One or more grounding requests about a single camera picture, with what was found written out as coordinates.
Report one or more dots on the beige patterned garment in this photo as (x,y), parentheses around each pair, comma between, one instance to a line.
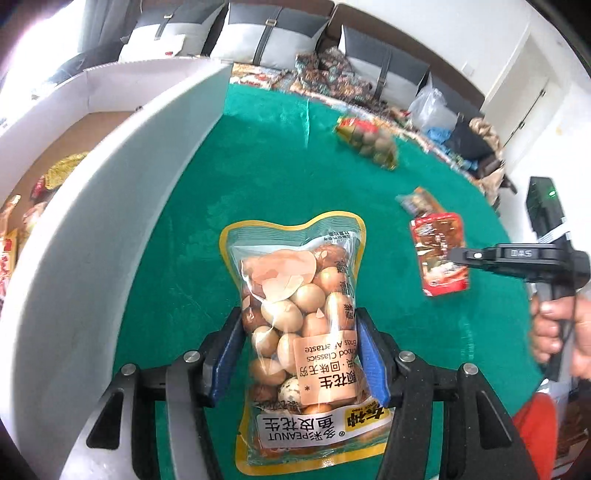
(494,152)

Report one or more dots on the red chili snack packet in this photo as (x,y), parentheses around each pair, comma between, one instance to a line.
(438,249)

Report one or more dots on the black garment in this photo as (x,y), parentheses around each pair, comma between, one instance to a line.
(471,141)

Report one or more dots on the person's right hand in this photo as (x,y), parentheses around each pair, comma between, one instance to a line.
(542,332)

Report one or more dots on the red-topped bag of round snacks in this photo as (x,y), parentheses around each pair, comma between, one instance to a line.
(369,141)

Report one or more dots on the small grey and orange packet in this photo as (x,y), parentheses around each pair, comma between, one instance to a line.
(418,201)

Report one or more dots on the blue cloth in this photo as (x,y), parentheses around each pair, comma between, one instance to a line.
(438,136)

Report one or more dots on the yellow and red snack packet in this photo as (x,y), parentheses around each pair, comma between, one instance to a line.
(8,258)

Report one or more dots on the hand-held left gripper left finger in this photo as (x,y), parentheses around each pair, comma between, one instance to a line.
(224,360)

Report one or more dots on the dark floral quilt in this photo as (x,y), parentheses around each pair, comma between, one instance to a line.
(330,69)

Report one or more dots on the grey curtain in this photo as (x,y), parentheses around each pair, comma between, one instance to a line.
(97,25)

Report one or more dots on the green patterned tablecloth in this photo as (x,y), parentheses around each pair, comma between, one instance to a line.
(277,175)

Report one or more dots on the grey and white pillow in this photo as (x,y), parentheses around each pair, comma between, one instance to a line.
(277,41)
(383,64)
(455,99)
(147,41)

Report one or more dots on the person's red clothing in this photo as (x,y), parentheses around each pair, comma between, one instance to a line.
(542,438)

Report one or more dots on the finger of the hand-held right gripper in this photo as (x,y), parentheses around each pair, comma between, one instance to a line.
(473,257)

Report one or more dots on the white cardboard box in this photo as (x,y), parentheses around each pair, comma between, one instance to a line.
(106,258)

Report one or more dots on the floral bed sheet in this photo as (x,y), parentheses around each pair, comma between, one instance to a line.
(258,78)

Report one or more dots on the yellow-edged peanut bag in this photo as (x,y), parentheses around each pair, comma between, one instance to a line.
(295,295)

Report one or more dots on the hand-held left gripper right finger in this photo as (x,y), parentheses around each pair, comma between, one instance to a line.
(374,360)

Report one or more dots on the clear plastic bag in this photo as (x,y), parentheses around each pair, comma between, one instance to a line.
(429,110)

